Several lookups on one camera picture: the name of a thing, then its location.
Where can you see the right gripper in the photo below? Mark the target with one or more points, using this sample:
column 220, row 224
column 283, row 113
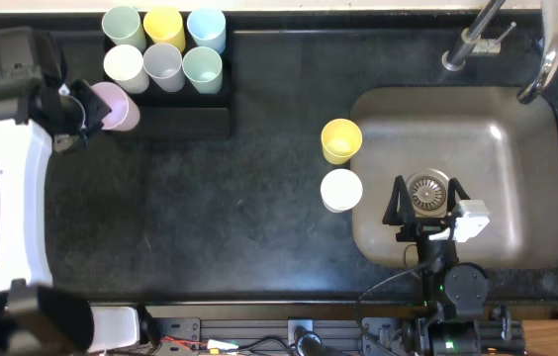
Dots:
column 415, row 231

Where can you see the yellow cup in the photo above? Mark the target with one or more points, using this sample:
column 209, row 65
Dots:
column 163, row 27
column 341, row 141

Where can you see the pink cup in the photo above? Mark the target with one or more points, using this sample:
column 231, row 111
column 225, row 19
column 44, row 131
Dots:
column 123, row 111

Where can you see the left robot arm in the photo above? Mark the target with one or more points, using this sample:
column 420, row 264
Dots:
column 17, row 198

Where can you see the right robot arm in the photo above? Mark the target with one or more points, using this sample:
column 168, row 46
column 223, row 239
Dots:
column 466, row 289

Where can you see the steel sink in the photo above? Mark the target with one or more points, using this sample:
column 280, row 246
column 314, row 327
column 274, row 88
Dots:
column 506, row 173

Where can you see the white cup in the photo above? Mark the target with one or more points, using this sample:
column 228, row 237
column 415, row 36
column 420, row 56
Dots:
column 341, row 190
column 124, row 66

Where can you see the steel tap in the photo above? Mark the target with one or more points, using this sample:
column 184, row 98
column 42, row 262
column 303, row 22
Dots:
column 553, row 49

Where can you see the black tray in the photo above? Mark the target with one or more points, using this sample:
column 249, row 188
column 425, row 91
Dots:
column 227, row 74

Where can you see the green cup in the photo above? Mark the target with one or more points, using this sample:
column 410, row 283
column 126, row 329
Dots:
column 203, row 69
column 121, row 26

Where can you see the blue cup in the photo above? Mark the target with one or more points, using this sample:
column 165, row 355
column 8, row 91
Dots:
column 207, row 28

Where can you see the grey cup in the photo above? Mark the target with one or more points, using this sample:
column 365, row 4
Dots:
column 163, row 65

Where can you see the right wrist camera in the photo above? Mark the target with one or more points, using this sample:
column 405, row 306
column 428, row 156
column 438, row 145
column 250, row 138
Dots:
column 472, row 220

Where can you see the mounting rail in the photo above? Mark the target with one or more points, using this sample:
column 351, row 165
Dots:
column 259, row 329

